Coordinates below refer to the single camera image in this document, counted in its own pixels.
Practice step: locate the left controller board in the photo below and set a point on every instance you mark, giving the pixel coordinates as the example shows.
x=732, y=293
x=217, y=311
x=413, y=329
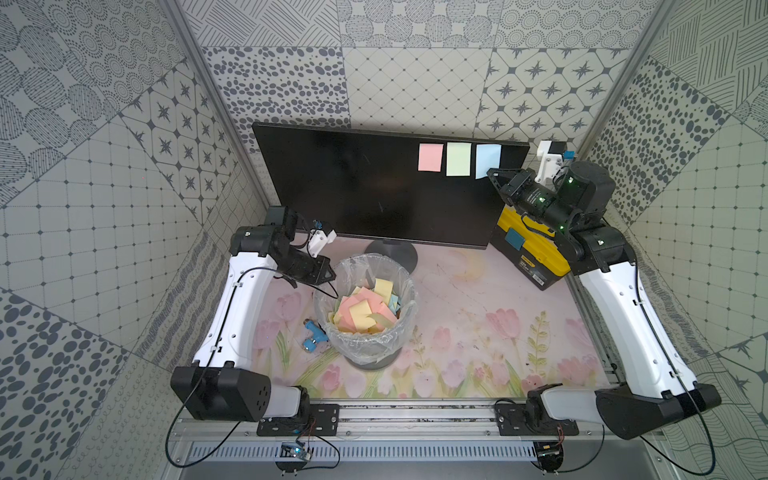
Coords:
x=293, y=457

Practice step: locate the yellow black toolbox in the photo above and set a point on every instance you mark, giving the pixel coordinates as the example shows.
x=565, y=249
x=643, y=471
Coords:
x=534, y=256

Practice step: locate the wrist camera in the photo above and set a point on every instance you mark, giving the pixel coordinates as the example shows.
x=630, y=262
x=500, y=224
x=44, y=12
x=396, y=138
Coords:
x=552, y=156
x=320, y=235

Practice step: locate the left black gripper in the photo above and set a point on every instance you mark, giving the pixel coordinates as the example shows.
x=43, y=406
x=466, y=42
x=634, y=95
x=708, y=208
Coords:
x=318, y=270

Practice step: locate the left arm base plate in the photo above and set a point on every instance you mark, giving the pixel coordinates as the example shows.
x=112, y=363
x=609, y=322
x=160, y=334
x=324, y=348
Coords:
x=319, y=419

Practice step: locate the blue sticky note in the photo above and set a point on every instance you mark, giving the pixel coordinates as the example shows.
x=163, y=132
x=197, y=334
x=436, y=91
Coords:
x=487, y=156

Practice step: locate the round grey monitor stand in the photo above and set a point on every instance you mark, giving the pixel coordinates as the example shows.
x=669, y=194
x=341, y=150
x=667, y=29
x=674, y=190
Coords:
x=402, y=252

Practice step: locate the clear plastic bin liner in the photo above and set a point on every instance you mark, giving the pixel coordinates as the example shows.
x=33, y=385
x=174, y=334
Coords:
x=342, y=282

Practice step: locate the black computer monitor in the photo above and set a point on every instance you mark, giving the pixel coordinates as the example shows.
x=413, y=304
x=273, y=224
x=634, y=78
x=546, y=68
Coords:
x=369, y=184

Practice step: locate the right controller board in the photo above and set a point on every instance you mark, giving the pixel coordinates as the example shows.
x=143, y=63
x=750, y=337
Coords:
x=549, y=456

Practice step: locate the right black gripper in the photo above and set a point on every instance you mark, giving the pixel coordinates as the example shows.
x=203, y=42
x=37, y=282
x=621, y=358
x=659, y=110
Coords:
x=514, y=189

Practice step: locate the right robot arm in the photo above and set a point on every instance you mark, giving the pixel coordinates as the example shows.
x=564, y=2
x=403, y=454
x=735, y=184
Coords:
x=659, y=389

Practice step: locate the controller board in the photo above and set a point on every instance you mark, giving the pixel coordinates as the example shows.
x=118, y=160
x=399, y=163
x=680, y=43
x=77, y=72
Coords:
x=293, y=457
x=549, y=456

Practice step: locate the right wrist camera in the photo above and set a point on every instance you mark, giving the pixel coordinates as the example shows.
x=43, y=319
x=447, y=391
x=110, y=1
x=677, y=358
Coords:
x=552, y=156

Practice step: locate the pink sticky note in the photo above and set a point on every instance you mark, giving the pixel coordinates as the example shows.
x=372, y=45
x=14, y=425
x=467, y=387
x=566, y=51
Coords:
x=430, y=157

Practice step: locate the pile of discarded sticky notes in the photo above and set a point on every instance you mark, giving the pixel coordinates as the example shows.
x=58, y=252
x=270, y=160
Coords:
x=367, y=310

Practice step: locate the blue tape dispenser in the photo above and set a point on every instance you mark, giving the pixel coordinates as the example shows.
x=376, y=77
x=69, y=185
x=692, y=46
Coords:
x=317, y=340

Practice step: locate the aluminium mounting rail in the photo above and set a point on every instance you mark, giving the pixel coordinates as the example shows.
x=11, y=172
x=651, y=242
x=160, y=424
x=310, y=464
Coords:
x=439, y=419

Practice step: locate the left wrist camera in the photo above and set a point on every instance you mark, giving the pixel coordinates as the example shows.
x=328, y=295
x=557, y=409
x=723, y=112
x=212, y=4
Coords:
x=320, y=235

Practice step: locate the green sticky note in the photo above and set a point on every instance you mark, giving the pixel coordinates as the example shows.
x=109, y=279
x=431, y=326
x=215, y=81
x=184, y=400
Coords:
x=458, y=159

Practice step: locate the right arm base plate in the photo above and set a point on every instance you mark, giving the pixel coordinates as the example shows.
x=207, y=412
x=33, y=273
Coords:
x=524, y=420

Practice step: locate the mesh waste bin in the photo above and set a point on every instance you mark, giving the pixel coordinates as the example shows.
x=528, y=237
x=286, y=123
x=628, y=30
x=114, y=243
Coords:
x=367, y=351

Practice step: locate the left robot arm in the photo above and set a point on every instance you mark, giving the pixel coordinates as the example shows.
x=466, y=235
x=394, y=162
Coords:
x=221, y=383

